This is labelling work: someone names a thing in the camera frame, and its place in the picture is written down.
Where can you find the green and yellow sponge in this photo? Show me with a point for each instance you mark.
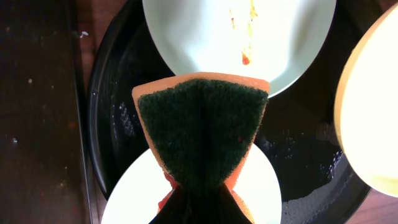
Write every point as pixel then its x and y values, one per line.
pixel 200 128

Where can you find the yellow plate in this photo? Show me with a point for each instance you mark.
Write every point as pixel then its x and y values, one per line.
pixel 365 111

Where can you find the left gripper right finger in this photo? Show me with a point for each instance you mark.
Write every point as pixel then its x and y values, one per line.
pixel 227 210

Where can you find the black rectangular water tray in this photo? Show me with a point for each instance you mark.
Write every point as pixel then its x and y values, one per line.
pixel 42 179

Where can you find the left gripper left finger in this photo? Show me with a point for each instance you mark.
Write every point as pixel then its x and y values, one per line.
pixel 175 210

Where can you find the light blue plate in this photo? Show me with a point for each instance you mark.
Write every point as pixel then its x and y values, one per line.
pixel 141 190
pixel 272 40

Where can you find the black round tray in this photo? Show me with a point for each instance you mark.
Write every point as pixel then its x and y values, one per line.
pixel 297 133

